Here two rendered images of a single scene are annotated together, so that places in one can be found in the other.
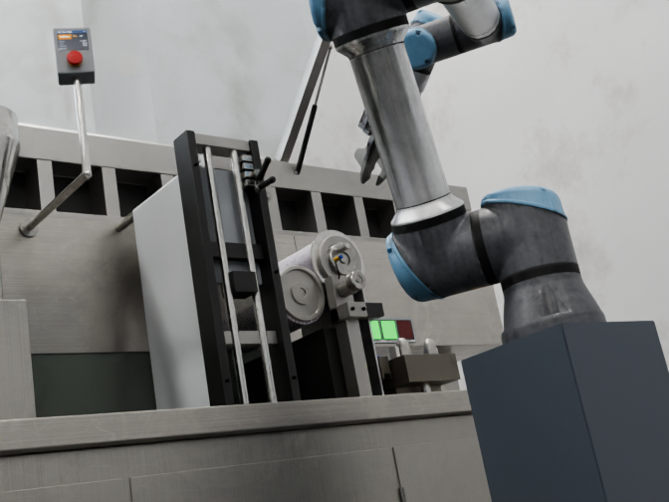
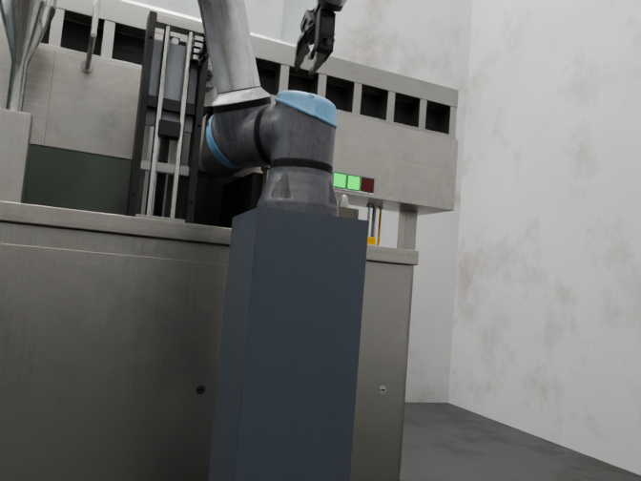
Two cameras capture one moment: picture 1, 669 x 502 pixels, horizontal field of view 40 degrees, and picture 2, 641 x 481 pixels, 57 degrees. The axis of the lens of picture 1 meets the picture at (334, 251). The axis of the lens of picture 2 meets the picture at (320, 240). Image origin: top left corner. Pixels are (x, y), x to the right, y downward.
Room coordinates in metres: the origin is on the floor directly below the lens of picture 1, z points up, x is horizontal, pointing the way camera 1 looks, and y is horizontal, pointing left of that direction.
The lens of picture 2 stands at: (0.33, -0.65, 0.77)
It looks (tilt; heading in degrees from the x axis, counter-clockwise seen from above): 5 degrees up; 17
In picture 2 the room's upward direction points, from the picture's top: 5 degrees clockwise
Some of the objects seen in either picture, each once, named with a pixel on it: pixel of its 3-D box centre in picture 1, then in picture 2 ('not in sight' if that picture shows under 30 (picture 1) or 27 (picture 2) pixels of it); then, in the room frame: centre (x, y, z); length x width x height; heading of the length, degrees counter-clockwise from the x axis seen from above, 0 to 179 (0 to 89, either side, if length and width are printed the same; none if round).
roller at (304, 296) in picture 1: (267, 310); not in sight; (1.95, 0.17, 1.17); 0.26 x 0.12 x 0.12; 42
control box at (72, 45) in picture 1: (74, 54); not in sight; (1.59, 0.43, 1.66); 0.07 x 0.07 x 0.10; 16
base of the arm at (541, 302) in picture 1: (548, 307); (299, 192); (1.34, -0.29, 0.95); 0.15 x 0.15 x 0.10
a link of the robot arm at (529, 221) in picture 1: (524, 233); (301, 130); (1.34, -0.28, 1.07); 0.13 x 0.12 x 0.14; 72
